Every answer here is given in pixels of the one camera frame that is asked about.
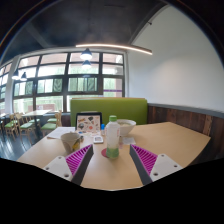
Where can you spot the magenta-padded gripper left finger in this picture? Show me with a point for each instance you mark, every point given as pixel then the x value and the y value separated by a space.
pixel 60 166

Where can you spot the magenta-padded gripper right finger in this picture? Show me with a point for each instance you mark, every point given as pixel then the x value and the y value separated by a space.
pixel 165 166

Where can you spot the white green-capped drink bottle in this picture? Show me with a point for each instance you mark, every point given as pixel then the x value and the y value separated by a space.
pixel 112 136

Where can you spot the white patterned mug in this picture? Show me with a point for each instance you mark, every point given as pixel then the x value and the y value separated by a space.
pixel 70 141

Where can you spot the wooden green-seated chairs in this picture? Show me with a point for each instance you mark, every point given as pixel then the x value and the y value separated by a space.
pixel 48 126

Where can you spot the white tissue packet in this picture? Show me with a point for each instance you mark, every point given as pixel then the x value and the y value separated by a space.
pixel 129 140

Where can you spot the white bowl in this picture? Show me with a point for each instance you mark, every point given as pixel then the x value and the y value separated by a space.
pixel 128 126

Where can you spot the small blue-capped bottle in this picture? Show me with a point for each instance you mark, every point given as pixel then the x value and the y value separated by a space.
pixel 103 129

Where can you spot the light wooden dining table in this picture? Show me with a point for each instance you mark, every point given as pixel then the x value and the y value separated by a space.
pixel 36 112

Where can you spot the green upholstered bench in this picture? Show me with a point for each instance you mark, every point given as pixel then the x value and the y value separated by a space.
pixel 126 108

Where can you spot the dark pendant ceiling lamps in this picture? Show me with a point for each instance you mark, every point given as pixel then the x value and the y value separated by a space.
pixel 86 55

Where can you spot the long curved linear light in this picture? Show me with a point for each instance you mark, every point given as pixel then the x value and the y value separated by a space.
pixel 116 46

